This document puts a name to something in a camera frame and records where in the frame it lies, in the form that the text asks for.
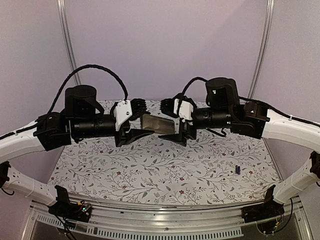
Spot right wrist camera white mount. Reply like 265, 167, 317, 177
173, 98, 194, 122

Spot aluminium front rail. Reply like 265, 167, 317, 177
21, 192, 313, 240

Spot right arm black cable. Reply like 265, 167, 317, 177
180, 76, 210, 98

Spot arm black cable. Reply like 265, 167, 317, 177
47, 63, 130, 113
180, 76, 210, 98

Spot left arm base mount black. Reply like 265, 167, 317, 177
48, 185, 92, 223

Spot grey remote control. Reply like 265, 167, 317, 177
140, 114, 175, 135

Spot aluminium frame post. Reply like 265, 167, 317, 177
56, 0, 77, 71
247, 0, 275, 99

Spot left aluminium frame post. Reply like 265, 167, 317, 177
56, 0, 77, 71

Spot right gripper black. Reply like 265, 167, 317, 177
158, 103, 233, 147

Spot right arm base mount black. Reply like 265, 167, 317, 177
241, 185, 285, 235

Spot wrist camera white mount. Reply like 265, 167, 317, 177
173, 98, 194, 122
113, 100, 133, 132

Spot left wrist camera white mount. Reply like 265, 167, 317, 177
113, 100, 133, 132

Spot floral patterned table mat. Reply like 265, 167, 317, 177
48, 130, 280, 205

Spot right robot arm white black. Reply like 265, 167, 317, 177
160, 77, 320, 218

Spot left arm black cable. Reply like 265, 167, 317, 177
47, 63, 130, 113

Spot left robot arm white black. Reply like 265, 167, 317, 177
0, 85, 154, 217

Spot right aluminium frame post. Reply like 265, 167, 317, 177
247, 0, 275, 99

